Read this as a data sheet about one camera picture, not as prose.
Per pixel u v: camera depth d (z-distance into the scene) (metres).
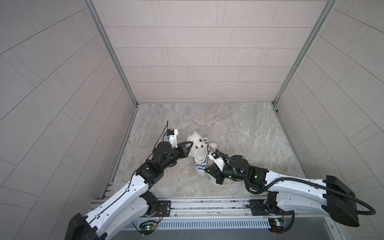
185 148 0.63
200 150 0.71
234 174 0.60
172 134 0.66
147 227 0.65
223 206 0.73
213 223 1.24
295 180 0.48
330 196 0.42
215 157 0.63
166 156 0.55
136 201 0.59
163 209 0.71
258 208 0.71
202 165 0.71
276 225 0.68
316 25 0.77
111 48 0.85
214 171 0.65
